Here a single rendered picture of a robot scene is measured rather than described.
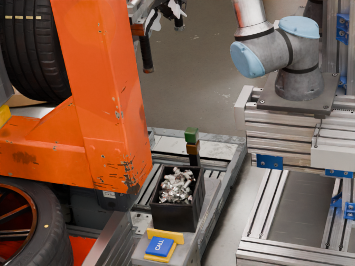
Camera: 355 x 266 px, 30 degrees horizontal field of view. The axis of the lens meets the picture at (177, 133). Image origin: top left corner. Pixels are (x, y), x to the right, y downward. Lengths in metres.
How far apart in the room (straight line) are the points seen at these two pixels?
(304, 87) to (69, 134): 0.76
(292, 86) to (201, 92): 1.71
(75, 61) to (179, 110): 1.65
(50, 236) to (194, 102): 1.67
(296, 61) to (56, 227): 0.92
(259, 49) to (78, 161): 0.72
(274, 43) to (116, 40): 0.45
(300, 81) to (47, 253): 0.94
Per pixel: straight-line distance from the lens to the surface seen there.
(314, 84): 2.04
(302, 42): 1.96
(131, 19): 2.30
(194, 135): 2.20
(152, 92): 3.75
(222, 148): 3.11
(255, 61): 1.89
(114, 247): 2.31
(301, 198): 2.61
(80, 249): 2.43
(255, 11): 1.90
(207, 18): 4.53
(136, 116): 2.12
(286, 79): 2.03
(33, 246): 2.14
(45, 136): 2.25
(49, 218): 2.23
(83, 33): 1.92
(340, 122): 2.07
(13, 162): 2.37
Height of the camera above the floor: 1.91
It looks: 34 degrees down
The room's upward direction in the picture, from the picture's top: 8 degrees counter-clockwise
